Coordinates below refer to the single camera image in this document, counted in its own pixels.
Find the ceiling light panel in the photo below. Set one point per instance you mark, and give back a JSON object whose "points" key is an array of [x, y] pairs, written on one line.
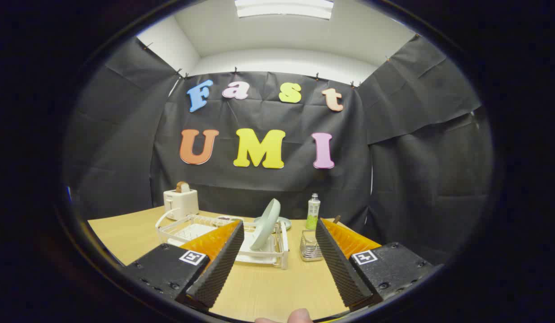
{"points": [[284, 8]]}

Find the white toaster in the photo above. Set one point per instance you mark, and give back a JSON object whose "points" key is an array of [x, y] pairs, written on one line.
{"points": [[182, 202]]}

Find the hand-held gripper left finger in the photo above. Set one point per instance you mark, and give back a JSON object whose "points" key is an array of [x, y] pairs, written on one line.
{"points": [[219, 264]]}

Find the toast bread slice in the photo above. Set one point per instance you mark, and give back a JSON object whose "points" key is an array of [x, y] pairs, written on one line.
{"points": [[183, 187]]}

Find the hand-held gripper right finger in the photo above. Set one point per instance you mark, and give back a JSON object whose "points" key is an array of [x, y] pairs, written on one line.
{"points": [[340, 269]]}

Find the green label drink bottle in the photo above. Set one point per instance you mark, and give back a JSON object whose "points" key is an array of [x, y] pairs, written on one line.
{"points": [[312, 213]]}

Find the pale green plate with meat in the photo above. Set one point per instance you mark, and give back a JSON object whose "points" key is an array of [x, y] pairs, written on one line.
{"points": [[284, 221]]}

